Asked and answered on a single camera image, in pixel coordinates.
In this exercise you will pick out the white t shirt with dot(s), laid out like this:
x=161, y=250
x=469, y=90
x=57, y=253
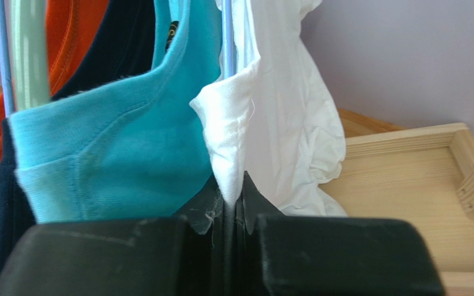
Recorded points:
x=275, y=119

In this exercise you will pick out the light blue wire hanger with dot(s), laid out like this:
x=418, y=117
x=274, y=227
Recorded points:
x=5, y=71
x=228, y=47

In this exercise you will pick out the navy blue t shirt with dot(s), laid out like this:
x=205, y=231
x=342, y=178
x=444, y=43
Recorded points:
x=122, y=46

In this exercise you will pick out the turquoise t shirt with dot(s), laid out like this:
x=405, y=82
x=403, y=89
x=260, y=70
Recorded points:
x=132, y=148

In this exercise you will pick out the green plastic hanger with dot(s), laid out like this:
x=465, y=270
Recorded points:
x=29, y=54

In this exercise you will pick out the orange t shirt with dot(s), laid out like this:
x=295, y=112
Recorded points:
x=70, y=29

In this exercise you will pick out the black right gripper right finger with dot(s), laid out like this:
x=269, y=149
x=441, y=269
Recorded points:
x=313, y=255

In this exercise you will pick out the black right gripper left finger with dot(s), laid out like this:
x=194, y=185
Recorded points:
x=172, y=255

